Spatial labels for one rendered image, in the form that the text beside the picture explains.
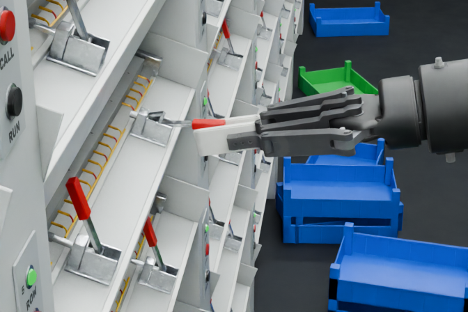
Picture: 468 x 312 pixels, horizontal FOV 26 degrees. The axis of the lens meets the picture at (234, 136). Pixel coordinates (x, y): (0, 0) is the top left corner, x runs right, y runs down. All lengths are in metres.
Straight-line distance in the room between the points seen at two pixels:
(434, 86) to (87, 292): 0.41
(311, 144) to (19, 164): 0.50
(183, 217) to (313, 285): 1.24
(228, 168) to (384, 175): 1.04
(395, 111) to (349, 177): 1.81
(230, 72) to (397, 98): 0.78
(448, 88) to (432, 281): 1.29
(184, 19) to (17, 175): 0.66
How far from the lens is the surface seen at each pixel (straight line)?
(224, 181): 1.82
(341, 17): 4.36
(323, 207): 2.65
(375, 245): 2.35
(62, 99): 0.73
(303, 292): 2.51
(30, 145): 0.60
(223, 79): 1.75
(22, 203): 0.60
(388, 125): 1.03
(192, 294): 1.39
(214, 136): 1.08
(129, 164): 1.04
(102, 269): 0.86
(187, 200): 1.32
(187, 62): 1.23
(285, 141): 1.04
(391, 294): 2.17
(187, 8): 1.21
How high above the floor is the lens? 1.41
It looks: 25 degrees down
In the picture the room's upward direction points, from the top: straight up
